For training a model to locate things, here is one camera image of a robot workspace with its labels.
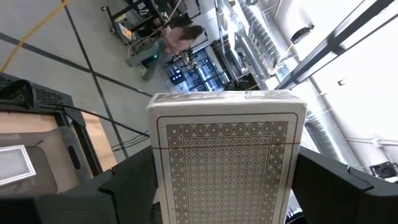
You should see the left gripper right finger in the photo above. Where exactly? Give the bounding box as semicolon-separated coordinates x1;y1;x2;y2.
285;146;398;224

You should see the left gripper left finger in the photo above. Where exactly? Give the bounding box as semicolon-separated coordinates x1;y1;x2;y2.
0;146;159;224

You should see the white-framed grey tile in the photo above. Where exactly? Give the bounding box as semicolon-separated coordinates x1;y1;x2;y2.
0;144;37;187

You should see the white eraser block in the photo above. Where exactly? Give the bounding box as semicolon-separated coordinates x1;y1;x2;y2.
146;90;308;224

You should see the black equipment rack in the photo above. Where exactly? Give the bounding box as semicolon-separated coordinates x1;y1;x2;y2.
166;46;233;93

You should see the person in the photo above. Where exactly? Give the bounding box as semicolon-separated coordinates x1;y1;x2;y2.
126;24;205;82

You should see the black equipment cart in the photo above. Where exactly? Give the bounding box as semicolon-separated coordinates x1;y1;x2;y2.
101;0;184;44

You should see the black cable bundle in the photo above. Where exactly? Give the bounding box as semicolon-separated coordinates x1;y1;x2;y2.
110;133;150;152

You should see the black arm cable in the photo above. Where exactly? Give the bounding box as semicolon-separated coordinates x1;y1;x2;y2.
40;104;150;138

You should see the long silver ceiling rail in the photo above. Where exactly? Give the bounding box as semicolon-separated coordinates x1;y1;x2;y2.
275;0;398;91

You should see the silver air duct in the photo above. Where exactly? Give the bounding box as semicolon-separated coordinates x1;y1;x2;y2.
241;0;346;164

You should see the yellow cable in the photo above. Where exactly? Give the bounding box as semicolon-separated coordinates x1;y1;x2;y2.
0;0;70;73

